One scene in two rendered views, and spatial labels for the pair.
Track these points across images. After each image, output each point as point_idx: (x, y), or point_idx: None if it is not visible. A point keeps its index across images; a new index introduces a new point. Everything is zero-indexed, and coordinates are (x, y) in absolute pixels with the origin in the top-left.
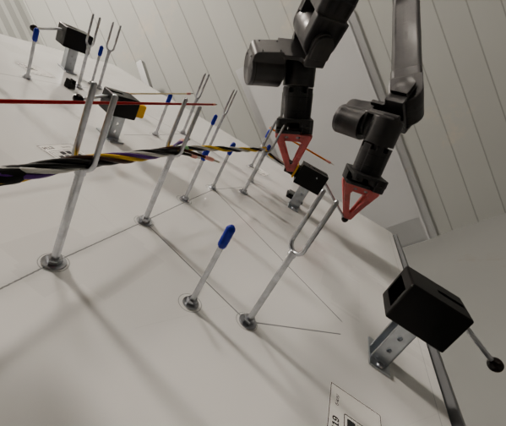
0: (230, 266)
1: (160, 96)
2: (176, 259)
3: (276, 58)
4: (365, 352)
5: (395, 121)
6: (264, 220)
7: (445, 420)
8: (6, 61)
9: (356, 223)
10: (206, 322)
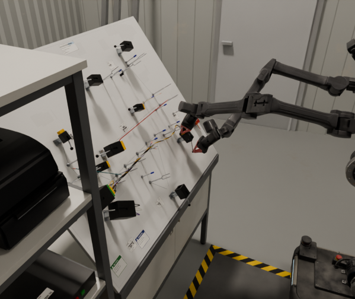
0: (150, 168)
1: (149, 51)
2: (141, 165)
3: (188, 110)
4: (169, 193)
5: (216, 138)
6: (165, 149)
7: (176, 209)
8: (104, 64)
9: None
10: (143, 181)
